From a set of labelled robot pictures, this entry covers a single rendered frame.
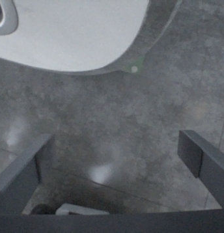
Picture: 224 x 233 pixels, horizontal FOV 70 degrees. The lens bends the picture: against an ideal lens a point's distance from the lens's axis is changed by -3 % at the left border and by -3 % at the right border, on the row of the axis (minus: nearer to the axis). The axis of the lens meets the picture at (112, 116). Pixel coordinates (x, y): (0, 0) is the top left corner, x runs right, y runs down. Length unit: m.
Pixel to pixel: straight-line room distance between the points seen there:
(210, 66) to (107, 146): 0.74
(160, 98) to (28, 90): 0.82
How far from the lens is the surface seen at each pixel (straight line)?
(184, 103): 0.99
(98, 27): 0.39
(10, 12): 0.50
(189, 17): 1.23
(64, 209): 0.94
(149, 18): 0.32
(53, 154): 0.17
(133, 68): 0.97
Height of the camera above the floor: 0.93
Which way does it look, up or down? 80 degrees down
